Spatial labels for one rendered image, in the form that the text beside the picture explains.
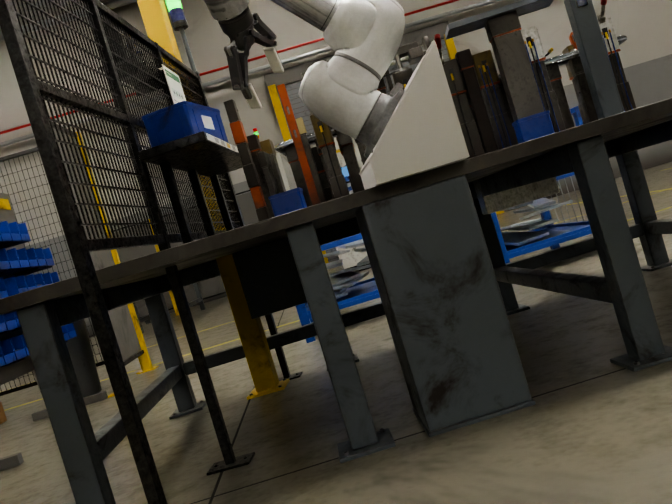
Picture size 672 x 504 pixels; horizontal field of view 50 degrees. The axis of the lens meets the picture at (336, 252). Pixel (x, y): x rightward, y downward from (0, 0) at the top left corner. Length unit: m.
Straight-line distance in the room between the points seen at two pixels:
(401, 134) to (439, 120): 0.11
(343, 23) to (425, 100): 0.34
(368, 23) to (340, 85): 0.19
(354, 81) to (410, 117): 0.23
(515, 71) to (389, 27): 0.60
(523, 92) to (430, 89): 0.65
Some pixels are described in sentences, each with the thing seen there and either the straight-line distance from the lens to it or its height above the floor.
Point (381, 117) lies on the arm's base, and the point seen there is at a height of 0.88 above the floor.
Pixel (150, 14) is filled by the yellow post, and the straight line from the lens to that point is 3.60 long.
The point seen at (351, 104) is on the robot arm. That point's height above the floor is 0.94.
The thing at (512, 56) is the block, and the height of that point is 1.01.
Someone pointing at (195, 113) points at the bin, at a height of 1.12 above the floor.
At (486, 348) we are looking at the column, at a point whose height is 0.19.
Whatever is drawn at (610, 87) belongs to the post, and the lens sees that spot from 2.64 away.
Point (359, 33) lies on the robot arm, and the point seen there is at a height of 1.12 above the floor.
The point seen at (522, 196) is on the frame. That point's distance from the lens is 3.34.
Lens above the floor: 0.60
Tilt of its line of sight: 1 degrees down
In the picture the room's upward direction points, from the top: 17 degrees counter-clockwise
